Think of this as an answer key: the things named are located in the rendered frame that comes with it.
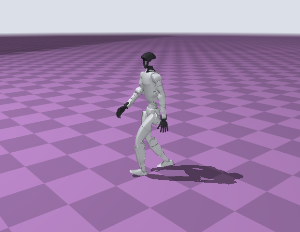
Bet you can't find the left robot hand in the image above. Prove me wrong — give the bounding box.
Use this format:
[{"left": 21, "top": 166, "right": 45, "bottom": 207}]
[{"left": 157, "top": 115, "right": 168, "bottom": 133}]

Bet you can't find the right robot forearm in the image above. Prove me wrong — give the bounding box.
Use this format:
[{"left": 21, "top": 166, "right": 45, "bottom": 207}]
[{"left": 127, "top": 91, "right": 139, "bottom": 108}]

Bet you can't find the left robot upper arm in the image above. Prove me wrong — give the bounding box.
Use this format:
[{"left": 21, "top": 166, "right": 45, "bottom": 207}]
[{"left": 151, "top": 73, "right": 165, "bottom": 98}]

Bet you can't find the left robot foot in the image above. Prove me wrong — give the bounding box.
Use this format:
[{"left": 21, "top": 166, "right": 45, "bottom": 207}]
[{"left": 130, "top": 169, "right": 148, "bottom": 176}]

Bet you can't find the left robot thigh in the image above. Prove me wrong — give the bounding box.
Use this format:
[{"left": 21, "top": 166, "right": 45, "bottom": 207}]
[{"left": 135, "top": 112, "right": 161, "bottom": 149}]

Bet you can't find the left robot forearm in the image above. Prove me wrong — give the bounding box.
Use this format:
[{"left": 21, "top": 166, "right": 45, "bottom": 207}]
[{"left": 158, "top": 94, "right": 166, "bottom": 119}]

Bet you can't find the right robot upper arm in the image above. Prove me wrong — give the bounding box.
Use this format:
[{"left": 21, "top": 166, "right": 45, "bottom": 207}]
[{"left": 135, "top": 72, "right": 144, "bottom": 95}]

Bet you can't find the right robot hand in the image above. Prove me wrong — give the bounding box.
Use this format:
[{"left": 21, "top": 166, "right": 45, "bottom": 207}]
[{"left": 116, "top": 102, "right": 129, "bottom": 118}]

